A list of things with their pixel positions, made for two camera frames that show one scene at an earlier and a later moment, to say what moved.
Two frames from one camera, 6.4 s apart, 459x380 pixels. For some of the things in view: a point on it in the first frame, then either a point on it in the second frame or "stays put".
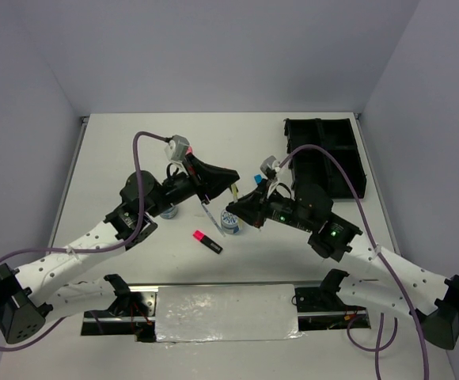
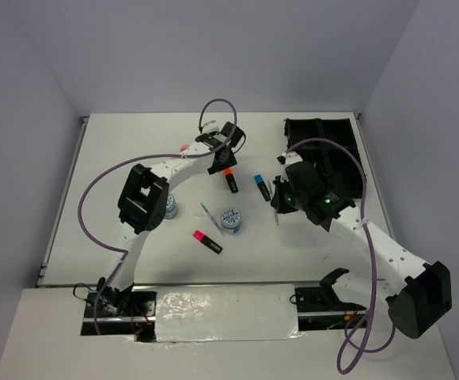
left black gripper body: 183,184 → 229,161
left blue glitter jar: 169,213 stays put
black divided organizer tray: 314,166 stays put
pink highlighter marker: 200,237 stays put
